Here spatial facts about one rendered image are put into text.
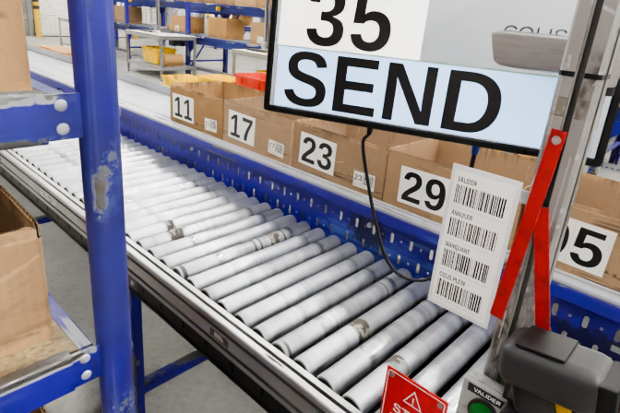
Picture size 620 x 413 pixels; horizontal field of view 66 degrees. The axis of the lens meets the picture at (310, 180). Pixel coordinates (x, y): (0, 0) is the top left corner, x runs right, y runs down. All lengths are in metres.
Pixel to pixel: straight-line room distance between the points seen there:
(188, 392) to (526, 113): 1.67
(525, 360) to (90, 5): 0.52
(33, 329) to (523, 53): 0.60
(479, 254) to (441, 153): 1.04
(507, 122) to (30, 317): 0.57
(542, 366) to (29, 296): 0.49
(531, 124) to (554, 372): 0.30
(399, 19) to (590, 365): 0.47
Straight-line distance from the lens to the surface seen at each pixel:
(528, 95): 0.68
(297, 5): 0.75
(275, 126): 1.70
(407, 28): 0.70
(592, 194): 1.50
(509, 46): 0.68
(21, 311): 0.43
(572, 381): 0.58
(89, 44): 0.34
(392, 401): 0.80
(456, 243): 0.64
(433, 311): 1.24
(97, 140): 0.35
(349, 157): 1.49
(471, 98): 0.68
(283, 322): 1.12
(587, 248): 1.23
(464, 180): 0.61
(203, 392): 2.04
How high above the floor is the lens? 1.41
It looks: 20 degrees down
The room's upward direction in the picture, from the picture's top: 5 degrees clockwise
